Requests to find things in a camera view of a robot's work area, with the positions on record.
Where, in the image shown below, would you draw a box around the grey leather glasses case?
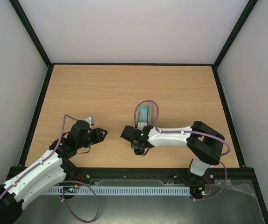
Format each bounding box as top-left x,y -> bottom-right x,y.
137,102 -> 154,126

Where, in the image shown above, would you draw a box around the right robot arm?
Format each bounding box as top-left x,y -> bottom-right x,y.
121,121 -> 227,183

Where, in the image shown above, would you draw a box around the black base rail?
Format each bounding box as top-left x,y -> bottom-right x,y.
66,168 -> 256,186

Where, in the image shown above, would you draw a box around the light blue slotted cable duct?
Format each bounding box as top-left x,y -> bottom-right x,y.
43,186 -> 190,196

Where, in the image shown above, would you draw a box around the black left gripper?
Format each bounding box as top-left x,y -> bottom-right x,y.
77,127 -> 108,148

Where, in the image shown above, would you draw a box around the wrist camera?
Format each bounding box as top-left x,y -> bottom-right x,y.
137,122 -> 147,131
84,116 -> 95,128

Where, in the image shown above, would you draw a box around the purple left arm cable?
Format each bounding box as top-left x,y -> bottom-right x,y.
0,113 -> 100,224

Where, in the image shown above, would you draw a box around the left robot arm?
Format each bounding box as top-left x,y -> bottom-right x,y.
0,118 -> 108,224

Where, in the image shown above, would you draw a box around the black sunglasses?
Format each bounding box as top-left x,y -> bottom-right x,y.
131,145 -> 149,156

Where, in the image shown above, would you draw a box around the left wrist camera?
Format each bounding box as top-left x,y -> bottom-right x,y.
84,116 -> 95,128

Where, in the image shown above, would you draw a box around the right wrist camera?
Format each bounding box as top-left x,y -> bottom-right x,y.
137,122 -> 147,131

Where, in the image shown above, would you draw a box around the black enclosure frame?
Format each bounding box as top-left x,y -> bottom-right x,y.
0,0 -> 268,224

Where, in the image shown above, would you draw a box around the blue cleaning cloth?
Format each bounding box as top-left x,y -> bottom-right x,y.
139,107 -> 149,123

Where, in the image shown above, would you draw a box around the metal front tray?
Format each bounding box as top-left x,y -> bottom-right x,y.
17,181 -> 264,224

